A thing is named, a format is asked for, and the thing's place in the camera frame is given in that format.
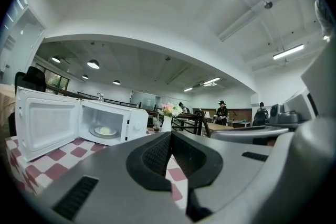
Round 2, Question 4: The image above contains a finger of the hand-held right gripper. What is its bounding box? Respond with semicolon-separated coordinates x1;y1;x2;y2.
211;125;290;145

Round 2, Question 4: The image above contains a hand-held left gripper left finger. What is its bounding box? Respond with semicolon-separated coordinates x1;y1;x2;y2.
39;131;191;224

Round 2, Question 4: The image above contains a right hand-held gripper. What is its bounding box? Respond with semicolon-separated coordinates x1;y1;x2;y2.
267;44;336;126

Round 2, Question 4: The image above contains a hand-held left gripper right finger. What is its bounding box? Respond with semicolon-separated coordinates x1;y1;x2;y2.
171;131;279;224

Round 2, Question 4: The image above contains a white round plate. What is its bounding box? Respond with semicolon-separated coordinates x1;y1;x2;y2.
94;127;118;137

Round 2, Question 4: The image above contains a white microwave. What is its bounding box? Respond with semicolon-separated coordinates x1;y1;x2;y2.
15;86;150;164

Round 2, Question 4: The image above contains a light wooden desk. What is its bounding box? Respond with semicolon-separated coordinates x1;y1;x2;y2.
204;122;235;137

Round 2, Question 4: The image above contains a person's grey shirt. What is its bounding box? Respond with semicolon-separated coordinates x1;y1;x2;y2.
313;0;335;40

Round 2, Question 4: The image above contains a red white checkered tablecloth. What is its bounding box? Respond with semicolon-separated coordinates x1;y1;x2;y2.
5;136;188;209

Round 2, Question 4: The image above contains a pink white flower bouquet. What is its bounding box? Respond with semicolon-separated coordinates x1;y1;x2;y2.
157;102;183;119

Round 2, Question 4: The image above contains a white vase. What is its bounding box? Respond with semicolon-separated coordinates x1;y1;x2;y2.
160;115;173;133

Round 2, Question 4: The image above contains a dark framed window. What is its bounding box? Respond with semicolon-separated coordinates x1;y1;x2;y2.
46;73;70;93

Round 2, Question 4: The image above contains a brown paper bag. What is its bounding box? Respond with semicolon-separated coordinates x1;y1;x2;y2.
0;83;17;137

